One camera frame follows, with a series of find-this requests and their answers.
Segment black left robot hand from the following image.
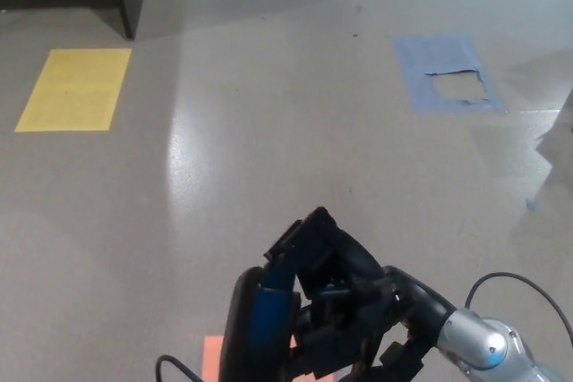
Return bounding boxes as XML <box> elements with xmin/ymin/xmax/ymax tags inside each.
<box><xmin>222</xmin><ymin>206</ymin><xmax>341</xmax><ymax>382</ymax></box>

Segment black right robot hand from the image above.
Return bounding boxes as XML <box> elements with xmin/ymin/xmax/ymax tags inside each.
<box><xmin>330</xmin><ymin>223</ymin><xmax>458</xmax><ymax>374</ymax></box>

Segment yellow paper sheet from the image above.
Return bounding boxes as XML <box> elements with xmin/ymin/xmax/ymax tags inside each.
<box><xmin>13</xmin><ymin>47</ymin><xmax>133</xmax><ymax>133</ymax></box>

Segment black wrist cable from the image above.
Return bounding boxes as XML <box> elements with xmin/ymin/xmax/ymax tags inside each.
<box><xmin>465</xmin><ymin>271</ymin><xmax>573</xmax><ymax>341</ymax></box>
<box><xmin>155</xmin><ymin>354</ymin><xmax>205</xmax><ymax>382</ymax></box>

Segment black phone stand tripod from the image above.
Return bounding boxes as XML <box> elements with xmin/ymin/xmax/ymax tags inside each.
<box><xmin>293</xmin><ymin>260</ymin><xmax>381</xmax><ymax>378</ymax></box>

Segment orange paper sheet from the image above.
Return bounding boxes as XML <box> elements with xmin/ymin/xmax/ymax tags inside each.
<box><xmin>201</xmin><ymin>335</ymin><xmax>302</xmax><ymax>382</ymax></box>

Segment grey furniture panel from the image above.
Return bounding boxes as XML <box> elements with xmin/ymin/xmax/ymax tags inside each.
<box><xmin>556</xmin><ymin>86</ymin><xmax>573</xmax><ymax>177</ymax></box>

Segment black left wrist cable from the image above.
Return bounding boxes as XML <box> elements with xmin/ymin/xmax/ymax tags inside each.
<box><xmin>155</xmin><ymin>354</ymin><xmax>205</xmax><ymax>382</ymax></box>

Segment torn blue paper sheet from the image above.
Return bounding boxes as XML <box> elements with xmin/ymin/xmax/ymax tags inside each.
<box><xmin>393</xmin><ymin>33</ymin><xmax>502</xmax><ymax>114</ymax></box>

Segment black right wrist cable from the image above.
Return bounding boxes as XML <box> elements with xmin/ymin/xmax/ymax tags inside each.
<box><xmin>465</xmin><ymin>271</ymin><xmax>573</xmax><ymax>341</ymax></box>

